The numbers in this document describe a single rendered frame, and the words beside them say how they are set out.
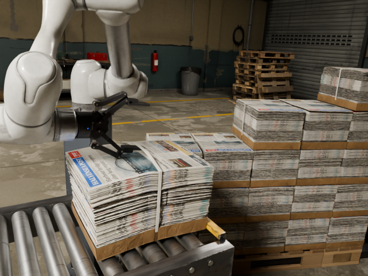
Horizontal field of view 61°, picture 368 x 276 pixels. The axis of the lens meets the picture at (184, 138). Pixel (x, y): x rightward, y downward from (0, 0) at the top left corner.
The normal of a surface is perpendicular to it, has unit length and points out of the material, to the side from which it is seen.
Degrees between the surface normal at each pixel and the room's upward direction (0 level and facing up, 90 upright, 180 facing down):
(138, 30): 90
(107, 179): 8
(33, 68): 55
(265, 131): 90
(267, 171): 90
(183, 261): 0
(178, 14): 90
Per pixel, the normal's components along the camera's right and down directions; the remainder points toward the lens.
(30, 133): 0.32, 0.86
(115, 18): 0.12, 0.96
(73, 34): 0.51, 0.27
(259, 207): 0.17, 0.30
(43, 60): 0.44, -0.27
